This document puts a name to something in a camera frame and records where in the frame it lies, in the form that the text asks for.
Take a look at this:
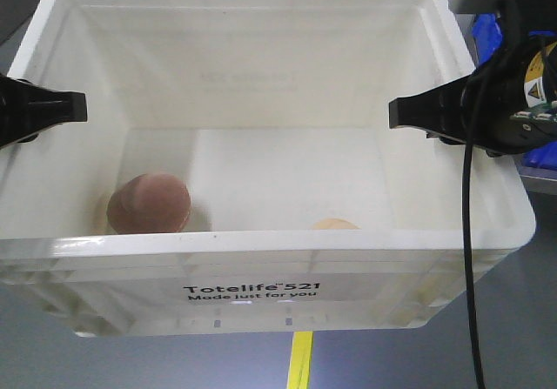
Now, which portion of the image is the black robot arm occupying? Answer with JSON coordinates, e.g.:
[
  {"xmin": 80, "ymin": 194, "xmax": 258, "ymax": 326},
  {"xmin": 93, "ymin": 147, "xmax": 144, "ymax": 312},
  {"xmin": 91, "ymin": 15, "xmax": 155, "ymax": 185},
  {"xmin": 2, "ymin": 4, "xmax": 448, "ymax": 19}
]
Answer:
[{"xmin": 388, "ymin": 0, "xmax": 556, "ymax": 156}]

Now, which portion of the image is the yellow tennis ball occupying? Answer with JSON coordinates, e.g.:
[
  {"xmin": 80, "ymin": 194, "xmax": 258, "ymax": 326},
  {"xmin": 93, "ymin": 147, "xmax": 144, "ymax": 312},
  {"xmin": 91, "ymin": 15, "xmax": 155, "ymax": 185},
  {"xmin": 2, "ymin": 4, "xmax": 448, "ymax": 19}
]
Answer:
[{"xmin": 312, "ymin": 218, "xmax": 359, "ymax": 230}]

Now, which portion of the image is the white plastic tote box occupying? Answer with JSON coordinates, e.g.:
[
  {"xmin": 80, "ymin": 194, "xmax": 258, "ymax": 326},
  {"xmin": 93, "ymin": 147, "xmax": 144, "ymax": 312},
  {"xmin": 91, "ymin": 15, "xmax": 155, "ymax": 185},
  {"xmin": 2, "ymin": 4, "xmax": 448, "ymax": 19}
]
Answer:
[{"xmin": 0, "ymin": 0, "xmax": 537, "ymax": 338}]

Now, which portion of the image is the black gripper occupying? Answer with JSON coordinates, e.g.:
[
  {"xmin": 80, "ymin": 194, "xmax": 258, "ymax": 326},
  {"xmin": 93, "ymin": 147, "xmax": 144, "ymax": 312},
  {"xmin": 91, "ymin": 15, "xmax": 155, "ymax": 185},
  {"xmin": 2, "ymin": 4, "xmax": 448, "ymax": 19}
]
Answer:
[{"xmin": 388, "ymin": 33, "xmax": 556, "ymax": 158}]

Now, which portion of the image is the yellow floor tape line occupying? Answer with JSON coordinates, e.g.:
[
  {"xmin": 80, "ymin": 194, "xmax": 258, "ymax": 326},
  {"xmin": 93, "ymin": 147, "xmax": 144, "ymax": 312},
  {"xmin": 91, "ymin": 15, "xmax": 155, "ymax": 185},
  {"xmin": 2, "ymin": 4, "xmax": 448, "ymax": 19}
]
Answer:
[{"xmin": 286, "ymin": 332, "xmax": 313, "ymax": 389}]

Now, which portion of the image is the blue storage bin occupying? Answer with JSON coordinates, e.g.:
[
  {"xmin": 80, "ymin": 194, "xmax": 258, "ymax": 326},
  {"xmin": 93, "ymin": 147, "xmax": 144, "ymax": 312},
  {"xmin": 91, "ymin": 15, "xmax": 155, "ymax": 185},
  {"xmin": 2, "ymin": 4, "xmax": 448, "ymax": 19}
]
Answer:
[{"xmin": 471, "ymin": 14, "xmax": 556, "ymax": 171}]

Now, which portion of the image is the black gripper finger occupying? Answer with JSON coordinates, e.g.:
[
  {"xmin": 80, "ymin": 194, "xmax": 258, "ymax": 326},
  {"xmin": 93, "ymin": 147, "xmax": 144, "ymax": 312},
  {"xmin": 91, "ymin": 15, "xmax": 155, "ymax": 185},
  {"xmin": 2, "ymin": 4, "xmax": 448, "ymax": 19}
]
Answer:
[{"xmin": 1, "ymin": 75, "xmax": 88, "ymax": 149}]

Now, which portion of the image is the pink worn tennis ball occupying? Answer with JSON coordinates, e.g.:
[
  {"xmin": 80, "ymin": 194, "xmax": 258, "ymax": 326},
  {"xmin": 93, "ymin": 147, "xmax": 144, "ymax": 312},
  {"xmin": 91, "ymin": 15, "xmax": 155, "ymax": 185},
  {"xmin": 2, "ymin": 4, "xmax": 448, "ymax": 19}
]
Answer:
[{"xmin": 106, "ymin": 173, "xmax": 191, "ymax": 234}]

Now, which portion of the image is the black cable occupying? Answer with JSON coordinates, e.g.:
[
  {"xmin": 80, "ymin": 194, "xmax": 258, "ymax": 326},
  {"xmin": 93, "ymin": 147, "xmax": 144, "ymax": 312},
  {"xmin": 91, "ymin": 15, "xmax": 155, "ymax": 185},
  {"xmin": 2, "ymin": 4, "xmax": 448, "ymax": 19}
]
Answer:
[{"xmin": 461, "ymin": 49, "xmax": 487, "ymax": 389}]

